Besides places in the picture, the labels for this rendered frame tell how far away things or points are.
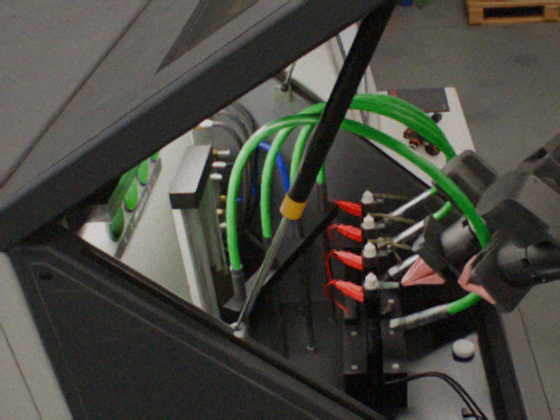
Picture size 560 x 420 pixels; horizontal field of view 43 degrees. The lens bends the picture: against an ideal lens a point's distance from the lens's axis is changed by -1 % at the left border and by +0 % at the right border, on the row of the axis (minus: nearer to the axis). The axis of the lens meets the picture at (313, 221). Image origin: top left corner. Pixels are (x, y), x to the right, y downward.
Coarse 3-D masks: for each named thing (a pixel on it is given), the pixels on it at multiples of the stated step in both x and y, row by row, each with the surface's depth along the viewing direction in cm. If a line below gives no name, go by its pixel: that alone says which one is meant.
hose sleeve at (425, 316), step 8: (424, 312) 94; (432, 312) 93; (440, 312) 92; (448, 312) 91; (400, 320) 96; (408, 320) 95; (416, 320) 94; (424, 320) 94; (432, 320) 93; (408, 328) 96
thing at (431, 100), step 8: (424, 88) 199; (432, 88) 198; (440, 88) 198; (400, 96) 196; (408, 96) 195; (416, 96) 195; (424, 96) 194; (432, 96) 194; (440, 96) 194; (416, 104) 190; (424, 104) 190; (432, 104) 190; (440, 104) 189; (448, 104) 189; (424, 112) 186; (432, 112) 186; (440, 112) 186
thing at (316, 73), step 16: (320, 48) 123; (336, 48) 133; (304, 64) 125; (320, 64) 124; (336, 64) 128; (304, 80) 126; (320, 80) 126; (368, 80) 182; (320, 96) 128; (352, 112) 133; (368, 112) 163
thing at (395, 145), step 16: (272, 128) 88; (352, 128) 83; (368, 128) 82; (256, 144) 91; (384, 144) 82; (400, 144) 82; (240, 160) 93; (416, 160) 81; (240, 176) 95; (432, 176) 81; (448, 192) 82; (464, 208) 82; (480, 224) 82; (480, 240) 83; (240, 272) 106; (448, 304) 92; (464, 304) 89
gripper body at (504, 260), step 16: (496, 256) 80; (512, 256) 77; (480, 272) 79; (496, 272) 79; (512, 272) 77; (528, 272) 75; (496, 288) 79; (512, 288) 80; (528, 288) 80; (496, 304) 79; (512, 304) 79
